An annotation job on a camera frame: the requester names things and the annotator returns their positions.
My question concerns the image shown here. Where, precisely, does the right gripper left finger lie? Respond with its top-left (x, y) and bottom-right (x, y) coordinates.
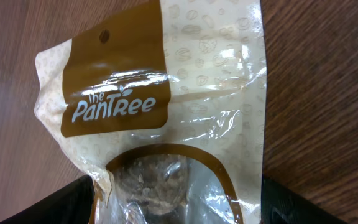
top-left (0, 175), bottom-right (94, 224)

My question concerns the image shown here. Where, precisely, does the white box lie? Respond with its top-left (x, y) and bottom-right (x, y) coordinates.
top-left (34, 0), bottom-right (267, 224)

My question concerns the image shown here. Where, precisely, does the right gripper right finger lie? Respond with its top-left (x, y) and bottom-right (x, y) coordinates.
top-left (261, 176), bottom-right (347, 224)

